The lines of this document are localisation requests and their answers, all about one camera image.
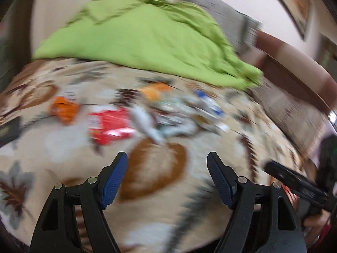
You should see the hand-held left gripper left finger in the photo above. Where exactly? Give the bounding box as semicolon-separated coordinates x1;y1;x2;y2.
30;151;128;253

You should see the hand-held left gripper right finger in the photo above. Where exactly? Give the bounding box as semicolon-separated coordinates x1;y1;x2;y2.
207;151;307;253

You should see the red plastic basket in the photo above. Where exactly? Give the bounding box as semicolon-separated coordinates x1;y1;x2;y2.
282;184;299;199

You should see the person's dark clothing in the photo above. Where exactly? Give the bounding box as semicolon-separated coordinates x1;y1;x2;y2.
312;133;337;193

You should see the red snack packet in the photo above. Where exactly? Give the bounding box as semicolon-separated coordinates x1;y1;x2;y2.
87;108;135;146

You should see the leaf print blanket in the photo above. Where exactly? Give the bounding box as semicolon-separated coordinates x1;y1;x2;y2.
0;57;316;253

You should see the crumpled grey white wrapper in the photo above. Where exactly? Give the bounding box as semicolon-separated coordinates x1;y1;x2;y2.
155;97;230;138

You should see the striped brown pillow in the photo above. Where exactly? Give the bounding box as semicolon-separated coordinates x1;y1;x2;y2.
251;83;328;155

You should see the blue white packet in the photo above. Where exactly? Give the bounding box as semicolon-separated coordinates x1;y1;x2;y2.
193;89;227;120

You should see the orange box with white label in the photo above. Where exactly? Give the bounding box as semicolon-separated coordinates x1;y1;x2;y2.
49;91;80;125

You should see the black phone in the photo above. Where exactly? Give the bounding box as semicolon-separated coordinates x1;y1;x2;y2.
0;116;22;148

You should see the brown wooden headboard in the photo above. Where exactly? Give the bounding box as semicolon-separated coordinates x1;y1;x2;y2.
256;31;337;116

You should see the green blanket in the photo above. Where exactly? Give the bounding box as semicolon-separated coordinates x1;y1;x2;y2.
33;0;264;90

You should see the grey quilted pillow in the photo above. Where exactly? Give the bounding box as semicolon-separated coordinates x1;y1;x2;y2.
179;0;262;54

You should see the framed wall picture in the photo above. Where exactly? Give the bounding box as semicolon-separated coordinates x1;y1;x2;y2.
263;0;313;40

